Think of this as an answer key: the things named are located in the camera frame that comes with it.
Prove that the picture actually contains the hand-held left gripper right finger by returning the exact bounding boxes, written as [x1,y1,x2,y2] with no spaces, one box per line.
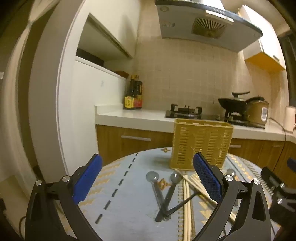
[193,152,272,241]

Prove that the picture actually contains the wall cabinet with orange underside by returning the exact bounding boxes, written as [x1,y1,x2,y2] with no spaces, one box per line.
[240,5,287,75]

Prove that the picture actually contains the golden rice cooker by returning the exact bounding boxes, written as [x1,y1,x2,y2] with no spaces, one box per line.
[245,96,270,126]

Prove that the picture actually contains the black power cable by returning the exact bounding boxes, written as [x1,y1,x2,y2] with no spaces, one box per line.
[268,117,287,141]

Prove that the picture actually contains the wooden chopstick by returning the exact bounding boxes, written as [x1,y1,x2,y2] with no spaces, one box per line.
[188,175,237,225]
[186,183,192,241]
[174,169,219,205]
[182,179,188,241]

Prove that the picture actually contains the long silver drawer handle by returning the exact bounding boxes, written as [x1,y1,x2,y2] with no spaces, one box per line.
[121,135,152,141]

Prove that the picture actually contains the black gas stove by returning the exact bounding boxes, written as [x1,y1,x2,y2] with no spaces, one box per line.
[165,104,266,129]

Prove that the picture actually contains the yellow plastic utensil basket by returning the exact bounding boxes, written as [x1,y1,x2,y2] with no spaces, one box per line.
[168,118,234,171]

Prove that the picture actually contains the yellow label soy sauce bottle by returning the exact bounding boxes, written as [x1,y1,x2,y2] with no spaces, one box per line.
[124,75,137,110]

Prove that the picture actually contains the white jug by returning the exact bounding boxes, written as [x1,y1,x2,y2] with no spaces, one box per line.
[284,106,296,133]

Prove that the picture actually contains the black spoon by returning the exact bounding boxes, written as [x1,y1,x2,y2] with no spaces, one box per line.
[146,171,172,219]
[155,173,183,222]
[165,169,236,215]

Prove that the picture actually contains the silver range hood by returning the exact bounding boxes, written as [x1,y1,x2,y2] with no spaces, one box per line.
[154,0,264,52]

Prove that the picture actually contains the white tall cabinet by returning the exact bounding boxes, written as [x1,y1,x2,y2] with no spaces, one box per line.
[57,0,141,172]

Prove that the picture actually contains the red label sauce bottle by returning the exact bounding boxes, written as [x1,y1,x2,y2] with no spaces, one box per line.
[134,81,143,110]

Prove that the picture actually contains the wooden base cabinets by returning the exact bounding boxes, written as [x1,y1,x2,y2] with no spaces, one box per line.
[96,125,296,179]

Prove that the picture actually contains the white kitchen countertop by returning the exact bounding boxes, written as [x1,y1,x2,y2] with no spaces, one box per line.
[95,105,296,142]

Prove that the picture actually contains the black wok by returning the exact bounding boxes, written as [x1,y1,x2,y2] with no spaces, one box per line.
[218,97,249,113]

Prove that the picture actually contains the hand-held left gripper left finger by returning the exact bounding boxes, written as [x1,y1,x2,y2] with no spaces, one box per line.
[24,153,103,241]

